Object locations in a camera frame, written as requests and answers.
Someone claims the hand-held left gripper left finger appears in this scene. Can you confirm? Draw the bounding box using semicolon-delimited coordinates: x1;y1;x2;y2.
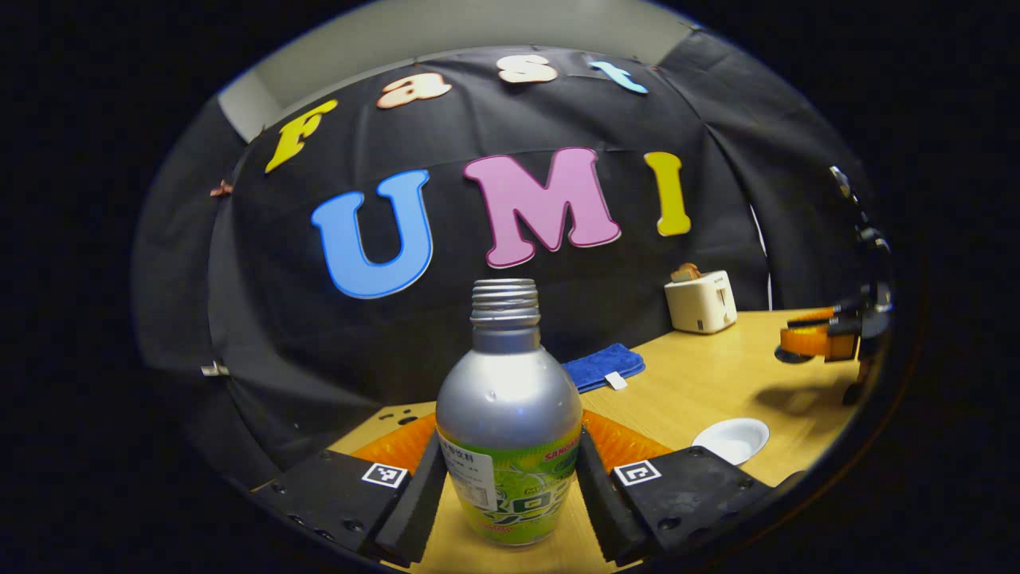
251;412;449;568

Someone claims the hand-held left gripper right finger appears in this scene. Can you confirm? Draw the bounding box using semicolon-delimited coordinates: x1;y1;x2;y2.
575;409;773;566

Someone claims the white teacup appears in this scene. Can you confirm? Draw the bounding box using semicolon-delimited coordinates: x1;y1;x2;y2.
692;418;771;466

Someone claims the silver water bottle green label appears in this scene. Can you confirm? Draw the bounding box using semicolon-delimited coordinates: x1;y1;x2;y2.
435;278;584;548

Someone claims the dark tripod stand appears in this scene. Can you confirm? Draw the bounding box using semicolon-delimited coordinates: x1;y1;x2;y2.
829;165;891;253

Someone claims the white toaster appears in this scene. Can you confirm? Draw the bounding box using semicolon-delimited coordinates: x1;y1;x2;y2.
665;271;738;334

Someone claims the blue folded towel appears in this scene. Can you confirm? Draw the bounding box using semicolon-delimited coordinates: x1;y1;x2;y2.
562;344;646;394

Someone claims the black backdrop cloth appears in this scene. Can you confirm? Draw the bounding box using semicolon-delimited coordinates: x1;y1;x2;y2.
131;44;877;487

